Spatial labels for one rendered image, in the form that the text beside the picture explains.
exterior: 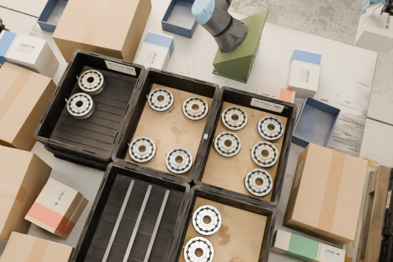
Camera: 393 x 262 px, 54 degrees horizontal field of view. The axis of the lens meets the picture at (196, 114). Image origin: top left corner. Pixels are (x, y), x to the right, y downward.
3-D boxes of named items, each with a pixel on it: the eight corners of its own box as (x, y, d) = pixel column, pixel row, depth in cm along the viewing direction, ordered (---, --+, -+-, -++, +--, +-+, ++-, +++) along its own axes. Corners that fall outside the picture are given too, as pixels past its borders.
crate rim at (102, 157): (77, 51, 155) (75, 48, 153) (147, 69, 152) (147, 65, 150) (33, 140, 139) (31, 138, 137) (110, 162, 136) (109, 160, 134)
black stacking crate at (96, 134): (83, 64, 164) (76, 49, 153) (149, 80, 161) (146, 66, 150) (43, 148, 148) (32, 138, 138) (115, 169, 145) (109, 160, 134)
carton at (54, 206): (57, 182, 146) (50, 177, 139) (83, 195, 144) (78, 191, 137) (32, 221, 140) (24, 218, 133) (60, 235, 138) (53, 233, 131)
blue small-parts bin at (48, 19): (58, -2, 192) (53, -12, 186) (86, 4, 191) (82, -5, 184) (41, 30, 184) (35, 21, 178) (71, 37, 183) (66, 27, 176)
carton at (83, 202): (63, 188, 153) (57, 183, 146) (89, 200, 151) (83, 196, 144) (40, 225, 147) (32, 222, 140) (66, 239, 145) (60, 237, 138)
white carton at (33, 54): (-1, 64, 166) (-11, 52, 157) (11, 42, 170) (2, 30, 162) (41, 75, 164) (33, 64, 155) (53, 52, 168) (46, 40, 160)
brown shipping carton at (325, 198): (299, 155, 159) (309, 142, 145) (351, 172, 156) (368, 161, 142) (281, 226, 147) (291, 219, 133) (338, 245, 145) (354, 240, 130)
